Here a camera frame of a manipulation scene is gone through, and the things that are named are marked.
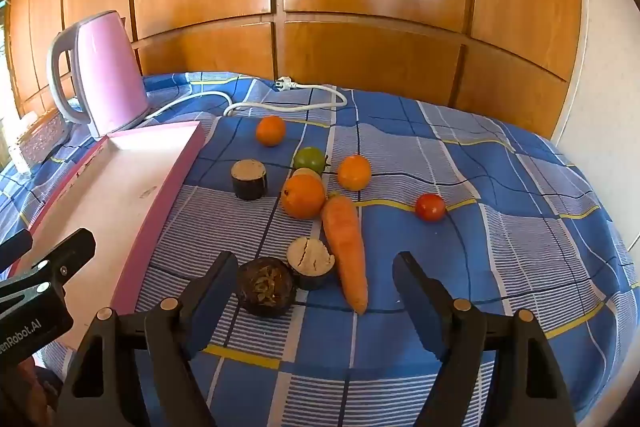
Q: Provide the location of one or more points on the small pale yellow fruit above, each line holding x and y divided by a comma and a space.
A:
306, 173

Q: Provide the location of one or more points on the green lime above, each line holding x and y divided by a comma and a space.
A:
310, 158

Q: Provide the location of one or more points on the silver patterned box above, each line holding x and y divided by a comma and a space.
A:
42, 139

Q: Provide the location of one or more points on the pink shallow cardboard tray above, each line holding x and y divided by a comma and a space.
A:
115, 197

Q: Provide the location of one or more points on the dark round halved fruit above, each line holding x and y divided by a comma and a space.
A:
265, 289

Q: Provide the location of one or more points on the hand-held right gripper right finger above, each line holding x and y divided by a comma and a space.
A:
415, 302

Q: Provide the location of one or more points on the carrot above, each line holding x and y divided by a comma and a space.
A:
345, 252

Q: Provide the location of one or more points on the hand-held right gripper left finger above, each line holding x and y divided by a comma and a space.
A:
219, 294

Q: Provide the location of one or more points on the small orange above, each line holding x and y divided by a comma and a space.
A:
354, 172
270, 130

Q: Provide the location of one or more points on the blue plaid cloth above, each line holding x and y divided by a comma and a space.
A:
500, 207

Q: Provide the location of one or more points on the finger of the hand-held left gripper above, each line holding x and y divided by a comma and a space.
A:
72, 252
15, 249

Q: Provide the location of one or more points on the large orange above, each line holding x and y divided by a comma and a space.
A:
303, 197

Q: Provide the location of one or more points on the pink electric kettle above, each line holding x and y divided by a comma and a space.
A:
105, 72

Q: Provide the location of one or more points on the red tomato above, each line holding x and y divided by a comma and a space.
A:
430, 207

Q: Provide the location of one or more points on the dark cylinder cracked white top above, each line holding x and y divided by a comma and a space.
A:
310, 262

